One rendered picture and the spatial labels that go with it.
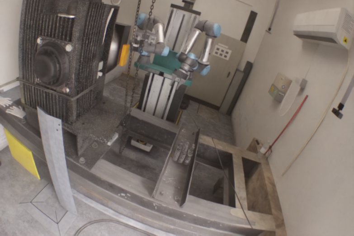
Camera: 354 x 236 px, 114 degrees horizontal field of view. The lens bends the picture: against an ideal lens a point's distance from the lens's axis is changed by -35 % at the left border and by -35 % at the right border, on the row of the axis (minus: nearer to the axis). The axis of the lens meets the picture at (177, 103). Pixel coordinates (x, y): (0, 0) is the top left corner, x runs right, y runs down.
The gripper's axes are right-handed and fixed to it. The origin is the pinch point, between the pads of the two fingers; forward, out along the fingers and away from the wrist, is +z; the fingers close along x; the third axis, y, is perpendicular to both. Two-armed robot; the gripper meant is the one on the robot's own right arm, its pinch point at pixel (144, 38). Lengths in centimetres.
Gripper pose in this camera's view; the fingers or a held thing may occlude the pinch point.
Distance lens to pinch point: 103.7
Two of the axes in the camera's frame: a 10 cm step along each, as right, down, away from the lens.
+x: -9.6, -1.9, -2.0
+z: 0.8, 4.9, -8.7
